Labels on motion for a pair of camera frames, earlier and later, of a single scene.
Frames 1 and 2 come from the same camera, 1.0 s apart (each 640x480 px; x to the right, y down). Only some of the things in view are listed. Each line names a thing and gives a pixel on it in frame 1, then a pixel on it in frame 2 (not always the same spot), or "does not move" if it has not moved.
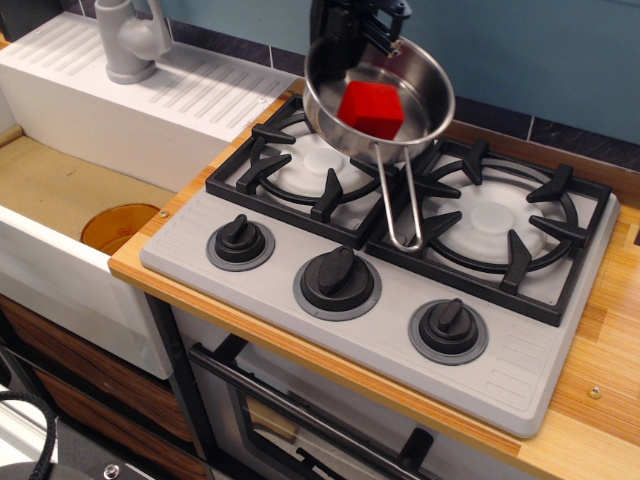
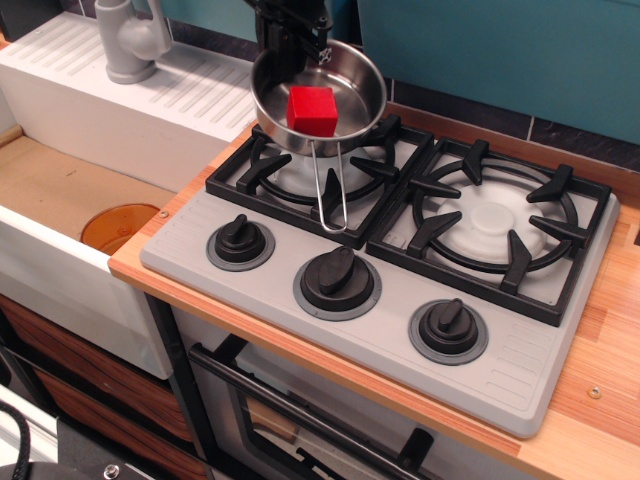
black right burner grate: [507, 230] does not move
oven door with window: [264, 414] does not move
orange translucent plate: [110, 228] does not move
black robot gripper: [379, 21] to [295, 25]
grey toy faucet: [131, 44] does not move
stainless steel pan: [389, 101] to [360, 96]
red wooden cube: [372, 107] to [312, 109]
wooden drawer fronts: [116, 376] does not move
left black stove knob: [240, 246] does not move
